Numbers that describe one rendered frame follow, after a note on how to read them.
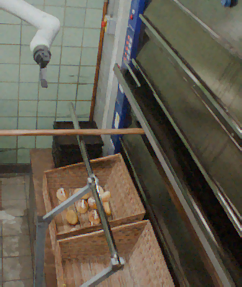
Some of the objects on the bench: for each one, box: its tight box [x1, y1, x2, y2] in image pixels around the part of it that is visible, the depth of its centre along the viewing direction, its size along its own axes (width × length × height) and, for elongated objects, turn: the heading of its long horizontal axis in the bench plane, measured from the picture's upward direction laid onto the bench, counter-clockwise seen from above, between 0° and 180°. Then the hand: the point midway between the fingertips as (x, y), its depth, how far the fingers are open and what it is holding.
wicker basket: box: [42, 154, 146, 256], centre depth 257 cm, size 49×56×28 cm
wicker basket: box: [55, 219, 175, 287], centre depth 208 cm, size 49×56×28 cm
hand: (45, 73), depth 213 cm, fingers open, 13 cm apart
